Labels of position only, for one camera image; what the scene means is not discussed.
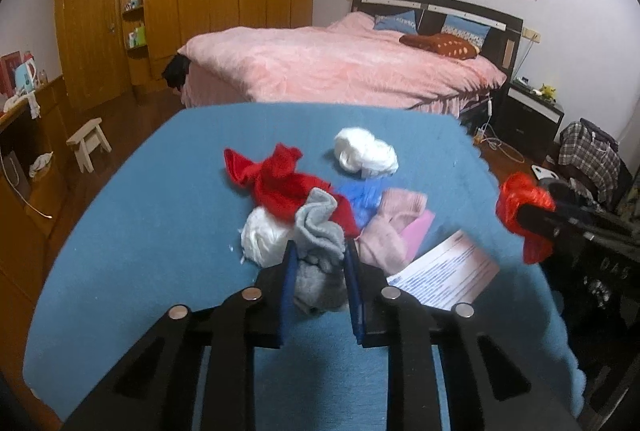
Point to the low wooden cabinet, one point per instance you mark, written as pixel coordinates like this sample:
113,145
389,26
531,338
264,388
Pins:
20,231

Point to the black cloth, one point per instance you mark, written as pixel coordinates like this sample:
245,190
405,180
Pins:
176,71

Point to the light blue kettle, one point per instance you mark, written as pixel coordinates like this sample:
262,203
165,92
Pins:
26,75

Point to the pink sock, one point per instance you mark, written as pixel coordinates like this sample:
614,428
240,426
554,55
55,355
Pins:
385,231

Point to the pink paper sheet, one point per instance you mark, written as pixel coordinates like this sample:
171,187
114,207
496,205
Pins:
421,226

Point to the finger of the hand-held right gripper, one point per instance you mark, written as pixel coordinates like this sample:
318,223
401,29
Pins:
537,221
565,193

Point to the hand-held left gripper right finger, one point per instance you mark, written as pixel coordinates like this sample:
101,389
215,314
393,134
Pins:
353,291

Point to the blue pillow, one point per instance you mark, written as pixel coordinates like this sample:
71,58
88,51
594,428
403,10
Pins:
397,22
467,28

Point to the red cloth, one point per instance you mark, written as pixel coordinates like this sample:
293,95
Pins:
280,186

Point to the blue felt table mat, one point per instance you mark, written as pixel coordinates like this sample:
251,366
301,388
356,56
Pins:
175,211

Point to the crumpled white cloth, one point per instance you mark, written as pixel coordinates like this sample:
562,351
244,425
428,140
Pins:
41,163

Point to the small white wooden stool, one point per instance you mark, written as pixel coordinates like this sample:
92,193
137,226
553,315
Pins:
87,136

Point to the blue plastic bag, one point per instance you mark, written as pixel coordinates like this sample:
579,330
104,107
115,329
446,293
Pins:
362,198

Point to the dark wooden bed headboard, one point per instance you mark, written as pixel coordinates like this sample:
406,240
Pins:
500,23

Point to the printed white paper sheet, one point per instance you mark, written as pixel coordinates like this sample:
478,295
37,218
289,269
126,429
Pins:
445,271

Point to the brown dotted pillow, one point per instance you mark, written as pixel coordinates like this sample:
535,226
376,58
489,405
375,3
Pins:
442,45

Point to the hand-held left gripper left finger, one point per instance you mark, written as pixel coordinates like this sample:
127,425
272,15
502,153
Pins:
289,291

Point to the yellow toy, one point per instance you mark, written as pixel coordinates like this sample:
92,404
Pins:
548,92

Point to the red plastic bag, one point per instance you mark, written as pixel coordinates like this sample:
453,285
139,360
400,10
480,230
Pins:
515,196

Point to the red picture frame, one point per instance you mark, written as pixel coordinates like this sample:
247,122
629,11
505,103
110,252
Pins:
9,71

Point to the bed with pink blanket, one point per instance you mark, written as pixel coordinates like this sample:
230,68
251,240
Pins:
310,61

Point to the grey sock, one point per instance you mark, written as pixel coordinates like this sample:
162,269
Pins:
320,231

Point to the wall outlet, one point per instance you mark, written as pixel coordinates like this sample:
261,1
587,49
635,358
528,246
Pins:
531,35

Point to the dark nightstand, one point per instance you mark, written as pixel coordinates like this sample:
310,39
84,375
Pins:
530,121

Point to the plaid shirt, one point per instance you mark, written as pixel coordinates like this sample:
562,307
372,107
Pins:
587,156

